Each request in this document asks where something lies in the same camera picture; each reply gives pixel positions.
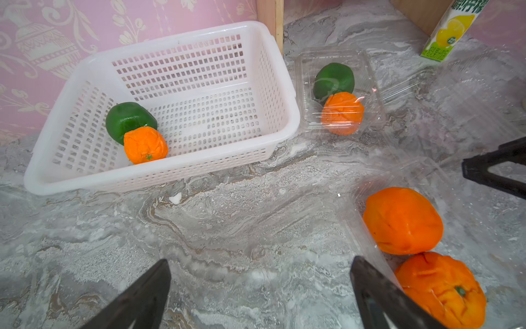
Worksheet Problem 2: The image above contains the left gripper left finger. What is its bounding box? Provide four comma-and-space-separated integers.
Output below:
82, 259, 171, 328

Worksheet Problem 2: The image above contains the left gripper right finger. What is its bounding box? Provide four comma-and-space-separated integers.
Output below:
350, 256, 444, 328

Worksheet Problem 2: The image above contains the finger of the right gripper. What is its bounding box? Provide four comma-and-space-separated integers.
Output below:
462, 137, 525, 199

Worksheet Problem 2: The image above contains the clear clamshell container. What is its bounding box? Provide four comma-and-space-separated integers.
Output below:
349, 161, 525, 328
293, 47, 436, 137
383, 53, 525, 165

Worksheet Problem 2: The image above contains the orange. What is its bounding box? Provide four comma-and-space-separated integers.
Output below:
395, 252, 487, 328
321, 92, 365, 136
363, 187, 444, 255
123, 126, 168, 165

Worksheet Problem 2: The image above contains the green fruit container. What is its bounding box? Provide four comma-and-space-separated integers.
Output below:
313, 63, 355, 102
105, 102, 158, 145

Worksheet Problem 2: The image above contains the lemon drink carton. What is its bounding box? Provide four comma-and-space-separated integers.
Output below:
421, 0, 489, 62

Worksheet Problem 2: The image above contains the wooden two-tier shelf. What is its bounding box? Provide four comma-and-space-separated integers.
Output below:
256, 1, 453, 52

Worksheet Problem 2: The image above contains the white plastic basket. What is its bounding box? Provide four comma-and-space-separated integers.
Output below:
24, 21, 300, 195

